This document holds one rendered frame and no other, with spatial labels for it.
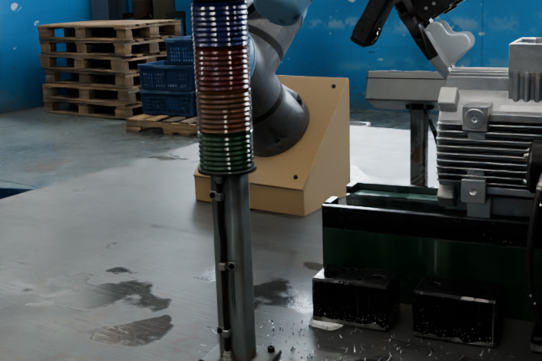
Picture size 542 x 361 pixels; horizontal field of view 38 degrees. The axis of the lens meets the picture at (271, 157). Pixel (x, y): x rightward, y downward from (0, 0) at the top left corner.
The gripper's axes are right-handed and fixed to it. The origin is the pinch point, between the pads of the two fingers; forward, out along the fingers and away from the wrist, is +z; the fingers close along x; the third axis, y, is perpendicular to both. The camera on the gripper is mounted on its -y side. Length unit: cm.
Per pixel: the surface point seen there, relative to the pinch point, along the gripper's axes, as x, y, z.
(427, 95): 15.0, -8.0, 0.7
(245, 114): -36.7, -11.5, -7.3
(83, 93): 512, -446, -159
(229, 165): -38.5, -15.2, -3.5
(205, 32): -38.9, -9.7, -16.4
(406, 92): 15.1, -10.9, -1.5
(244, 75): -36.4, -9.4, -10.9
